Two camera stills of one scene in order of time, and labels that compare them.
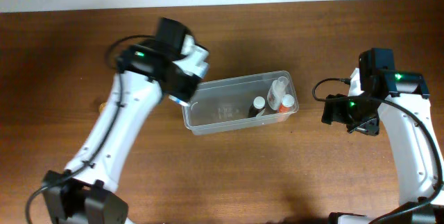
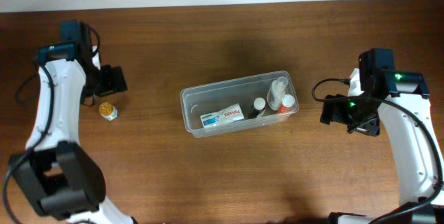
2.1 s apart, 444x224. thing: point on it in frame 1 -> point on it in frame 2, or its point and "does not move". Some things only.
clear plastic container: x=242 y=102 does not move
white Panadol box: x=178 y=100 -> x=230 y=114
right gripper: x=363 y=127 does not move
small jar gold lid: x=102 y=107 does not move
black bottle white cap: x=257 y=107 does not move
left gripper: x=181 y=87 -> x=114 y=80
